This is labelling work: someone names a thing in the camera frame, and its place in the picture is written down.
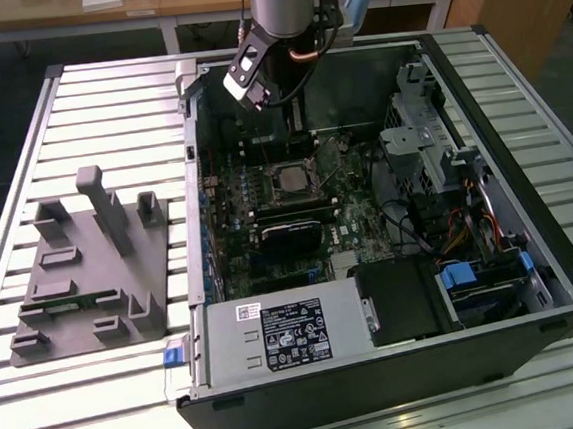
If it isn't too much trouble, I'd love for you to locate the silver CPU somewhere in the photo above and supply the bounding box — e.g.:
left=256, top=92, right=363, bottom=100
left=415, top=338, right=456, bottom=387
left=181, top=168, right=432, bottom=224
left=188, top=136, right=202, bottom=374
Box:
left=279, top=165, right=309, bottom=192

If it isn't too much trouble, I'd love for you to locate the metal socket cover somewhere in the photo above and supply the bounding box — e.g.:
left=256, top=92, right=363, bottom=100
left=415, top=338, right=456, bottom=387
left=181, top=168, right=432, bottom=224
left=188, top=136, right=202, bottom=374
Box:
left=309, top=135, right=353, bottom=186

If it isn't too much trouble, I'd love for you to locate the black RAM slot bank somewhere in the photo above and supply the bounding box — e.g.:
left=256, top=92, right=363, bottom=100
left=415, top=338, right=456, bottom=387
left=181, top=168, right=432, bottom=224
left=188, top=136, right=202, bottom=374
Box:
left=250, top=196, right=333, bottom=228
left=236, top=126, right=323, bottom=167

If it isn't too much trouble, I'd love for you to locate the CPU socket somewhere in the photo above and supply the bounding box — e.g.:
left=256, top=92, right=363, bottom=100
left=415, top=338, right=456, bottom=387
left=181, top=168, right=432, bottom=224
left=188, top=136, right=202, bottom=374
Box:
left=264, top=156, right=327, bottom=206

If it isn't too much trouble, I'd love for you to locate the grey metal drive cage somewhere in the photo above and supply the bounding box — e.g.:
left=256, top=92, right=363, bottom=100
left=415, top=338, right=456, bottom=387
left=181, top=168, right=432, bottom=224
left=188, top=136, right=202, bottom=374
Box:
left=371, top=57, right=459, bottom=202

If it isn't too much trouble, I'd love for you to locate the green motherboard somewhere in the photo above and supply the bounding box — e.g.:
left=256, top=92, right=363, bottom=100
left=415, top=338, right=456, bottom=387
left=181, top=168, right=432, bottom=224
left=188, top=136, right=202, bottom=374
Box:
left=193, top=115, right=399, bottom=303

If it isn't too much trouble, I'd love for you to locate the black graphics card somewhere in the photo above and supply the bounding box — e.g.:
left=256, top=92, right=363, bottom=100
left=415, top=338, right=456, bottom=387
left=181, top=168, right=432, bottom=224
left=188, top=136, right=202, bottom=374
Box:
left=256, top=218, right=325, bottom=261

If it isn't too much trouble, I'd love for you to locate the white cardboard box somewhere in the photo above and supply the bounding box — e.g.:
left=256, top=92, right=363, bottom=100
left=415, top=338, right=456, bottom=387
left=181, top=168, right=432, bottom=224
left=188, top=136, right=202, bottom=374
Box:
left=80, top=0, right=125, bottom=13

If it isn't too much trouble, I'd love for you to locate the silver chipset heatsink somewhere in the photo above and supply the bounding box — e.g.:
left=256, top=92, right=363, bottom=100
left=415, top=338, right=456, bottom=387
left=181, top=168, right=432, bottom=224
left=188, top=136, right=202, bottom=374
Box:
left=330, top=250, right=361, bottom=277

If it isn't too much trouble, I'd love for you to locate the wooden desk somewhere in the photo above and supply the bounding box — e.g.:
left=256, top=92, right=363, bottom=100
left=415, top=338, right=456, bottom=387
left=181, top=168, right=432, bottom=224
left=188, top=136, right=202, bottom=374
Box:
left=0, top=0, right=467, bottom=70

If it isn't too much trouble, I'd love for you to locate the wooden cabinet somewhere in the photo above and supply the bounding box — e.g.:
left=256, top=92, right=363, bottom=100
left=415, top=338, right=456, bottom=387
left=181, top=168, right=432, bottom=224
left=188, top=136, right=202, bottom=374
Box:
left=476, top=0, right=573, bottom=86

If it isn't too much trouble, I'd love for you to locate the blue disk carrier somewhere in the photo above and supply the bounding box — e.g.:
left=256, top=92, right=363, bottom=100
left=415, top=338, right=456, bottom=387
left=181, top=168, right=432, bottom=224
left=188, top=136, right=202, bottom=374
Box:
left=439, top=257, right=534, bottom=312

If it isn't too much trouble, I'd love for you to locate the grey parts rack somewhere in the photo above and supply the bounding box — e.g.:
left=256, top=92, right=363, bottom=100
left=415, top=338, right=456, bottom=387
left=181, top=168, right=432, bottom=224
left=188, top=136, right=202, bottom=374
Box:
left=0, top=159, right=184, bottom=370

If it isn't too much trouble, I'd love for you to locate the grey power supply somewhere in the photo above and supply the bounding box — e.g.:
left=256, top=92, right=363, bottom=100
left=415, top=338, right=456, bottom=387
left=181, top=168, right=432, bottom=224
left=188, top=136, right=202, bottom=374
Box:
left=187, top=274, right=382, bottom=389

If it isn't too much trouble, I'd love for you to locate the green RAM stick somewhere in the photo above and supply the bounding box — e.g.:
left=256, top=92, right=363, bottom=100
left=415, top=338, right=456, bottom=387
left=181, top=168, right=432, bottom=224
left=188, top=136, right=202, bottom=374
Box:
left=22, top=291, right=120, bottom=317

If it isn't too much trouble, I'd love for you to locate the blue case release latch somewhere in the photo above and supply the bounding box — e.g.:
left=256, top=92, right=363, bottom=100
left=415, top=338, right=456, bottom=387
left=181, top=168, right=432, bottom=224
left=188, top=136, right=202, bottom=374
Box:
left=161, top=336, right=190, bottom=370

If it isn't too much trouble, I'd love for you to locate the black PC case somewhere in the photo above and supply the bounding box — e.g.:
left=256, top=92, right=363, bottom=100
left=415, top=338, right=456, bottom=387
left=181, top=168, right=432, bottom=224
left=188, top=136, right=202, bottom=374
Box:
left=145, top=16, right=573, bottom=429

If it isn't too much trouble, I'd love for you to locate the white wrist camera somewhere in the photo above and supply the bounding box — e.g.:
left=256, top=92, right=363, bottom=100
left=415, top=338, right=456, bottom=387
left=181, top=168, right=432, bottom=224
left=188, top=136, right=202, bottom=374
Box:
left=219, top=39, right=274, bottom=114

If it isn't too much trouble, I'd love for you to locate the black camera cable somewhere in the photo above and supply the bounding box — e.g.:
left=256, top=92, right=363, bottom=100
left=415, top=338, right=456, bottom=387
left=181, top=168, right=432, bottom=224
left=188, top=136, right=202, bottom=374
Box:
left=262, top=0, right=356, bottom=109

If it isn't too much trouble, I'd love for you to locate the coloured wire bundle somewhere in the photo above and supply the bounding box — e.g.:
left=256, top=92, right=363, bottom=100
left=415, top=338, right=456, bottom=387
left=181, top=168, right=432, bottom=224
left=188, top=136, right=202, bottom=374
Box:
left=434, top=205, right=502, bottom=262

